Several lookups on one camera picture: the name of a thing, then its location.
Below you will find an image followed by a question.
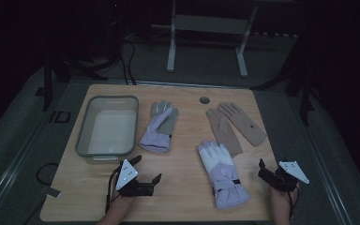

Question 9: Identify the clear plastic bin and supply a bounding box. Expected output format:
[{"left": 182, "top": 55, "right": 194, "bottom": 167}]
[{"left": 74, "top": 95, "right": 140, "bottom": 164}]

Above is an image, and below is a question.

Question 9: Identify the beige glove with dark mark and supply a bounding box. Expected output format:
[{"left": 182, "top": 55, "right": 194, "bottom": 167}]
[{"left": 217, "top": 102, "right": 267, "bottom": 147}]

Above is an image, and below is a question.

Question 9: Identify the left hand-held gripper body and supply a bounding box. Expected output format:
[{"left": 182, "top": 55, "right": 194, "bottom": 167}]
[{"left": 114, "top": 158, "right": 155, "bottom": 198}]

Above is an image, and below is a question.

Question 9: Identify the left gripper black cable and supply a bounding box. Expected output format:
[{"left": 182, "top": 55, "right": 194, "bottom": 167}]
[{"left": 105, "top": 168, "right": 122, "bottom": 215}]

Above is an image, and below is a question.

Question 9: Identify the purple grey palm glove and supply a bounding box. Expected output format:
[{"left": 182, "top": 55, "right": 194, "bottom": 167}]
[{"left": 139, "top": 99, "right": 180, "bottom": 154}]

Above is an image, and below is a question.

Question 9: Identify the pale power strip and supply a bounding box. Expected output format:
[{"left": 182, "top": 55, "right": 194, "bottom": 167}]
[{"left": 252, "top": 30, "right": 298, "bottom": 39}]

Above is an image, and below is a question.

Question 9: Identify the person's left hand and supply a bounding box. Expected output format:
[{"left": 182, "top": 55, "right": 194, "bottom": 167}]
[{"left": 110, "top": 175, "right": 136, "bottom": 208}]

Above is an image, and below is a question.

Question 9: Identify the black looped floor cable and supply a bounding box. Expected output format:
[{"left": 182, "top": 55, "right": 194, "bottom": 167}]
[{"left": 35, "top": 161, "right": 60, "bottom": 187}]

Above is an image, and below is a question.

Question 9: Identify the white metal stand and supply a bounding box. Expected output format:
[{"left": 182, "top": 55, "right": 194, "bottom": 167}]
[{"left": 165, "top": 0, "right": 259, "bottom": 79}]

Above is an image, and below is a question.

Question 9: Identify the black tripod stand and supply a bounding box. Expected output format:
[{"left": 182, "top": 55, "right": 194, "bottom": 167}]
[
  {"left": 250, "top": 37, "right": 315, "bottom": 127},
  {"left": 41, "top": 52, "right": 109, "bottom": 113}
]

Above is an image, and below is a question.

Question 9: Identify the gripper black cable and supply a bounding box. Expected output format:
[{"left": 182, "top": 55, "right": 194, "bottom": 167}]
[
  {"left": 105, "top": 168, "right": 122, "bottom": 215},
  {"left": 288, "top": 187, "right": 301, "bottom": 220}
]

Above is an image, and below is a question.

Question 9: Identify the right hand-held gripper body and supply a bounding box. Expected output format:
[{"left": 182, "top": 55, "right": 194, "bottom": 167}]
[{"left": 257, "top": 160, "right": 310, "bottom": 192}]

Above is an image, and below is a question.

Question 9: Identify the person's right hand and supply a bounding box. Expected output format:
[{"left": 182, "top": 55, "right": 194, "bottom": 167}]
[{"left": 268, "top": 182, "right": 301, "bottom": 218}]

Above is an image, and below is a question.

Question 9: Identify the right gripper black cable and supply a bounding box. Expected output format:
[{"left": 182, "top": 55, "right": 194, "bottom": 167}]
[{"left": 288, "top": 187, "right": 301, "bottom": 220}]

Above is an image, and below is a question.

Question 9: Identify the black floor tape mark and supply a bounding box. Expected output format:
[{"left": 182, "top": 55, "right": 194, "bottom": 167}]
[{"left": 49, "top": 110, "right": 72, "bottom": 124}]

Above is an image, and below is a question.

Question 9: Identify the grey tape piece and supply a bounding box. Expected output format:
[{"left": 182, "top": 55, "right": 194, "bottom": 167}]
[{"left": 39, "top": 186, "right": 63, "bottom": 200}]

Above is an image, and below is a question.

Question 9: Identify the white purple ski glove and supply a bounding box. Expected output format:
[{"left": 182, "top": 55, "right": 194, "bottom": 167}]
[{"left": 197, "top": 140, "right": 251, "bottom": 210}]

